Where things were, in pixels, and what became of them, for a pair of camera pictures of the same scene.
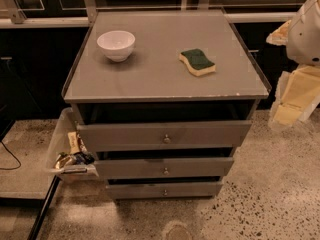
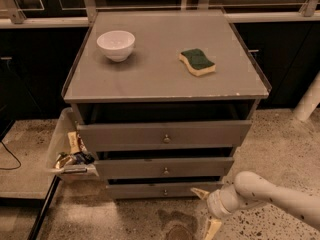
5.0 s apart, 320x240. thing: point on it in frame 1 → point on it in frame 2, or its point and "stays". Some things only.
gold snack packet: [63, 160] stays
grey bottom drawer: [191, 190] stays
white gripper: [305, 39] → [213, 204]
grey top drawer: [167, 135] stays
